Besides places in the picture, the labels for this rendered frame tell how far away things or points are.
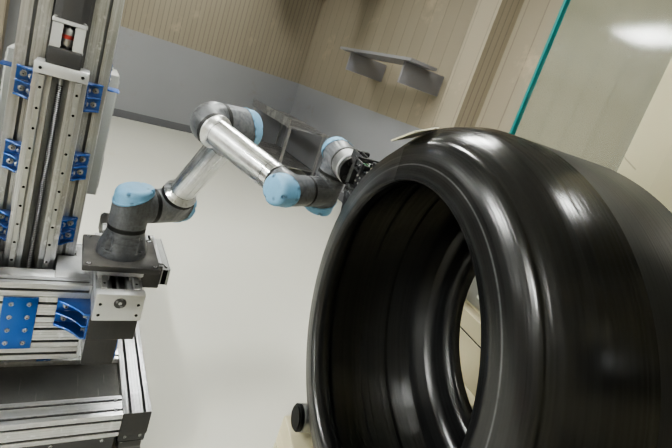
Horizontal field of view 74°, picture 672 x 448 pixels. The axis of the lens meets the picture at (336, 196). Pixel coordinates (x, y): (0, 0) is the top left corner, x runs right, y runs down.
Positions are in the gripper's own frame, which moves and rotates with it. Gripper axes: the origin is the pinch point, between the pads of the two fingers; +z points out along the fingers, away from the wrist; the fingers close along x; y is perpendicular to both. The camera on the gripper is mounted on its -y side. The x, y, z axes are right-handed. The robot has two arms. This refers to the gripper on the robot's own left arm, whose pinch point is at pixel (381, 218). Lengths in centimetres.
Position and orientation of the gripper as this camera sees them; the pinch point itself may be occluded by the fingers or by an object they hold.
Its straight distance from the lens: 85.4
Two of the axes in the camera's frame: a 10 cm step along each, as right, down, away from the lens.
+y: 3.3, -8.9, -3.2
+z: 2.7, 4.1, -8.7
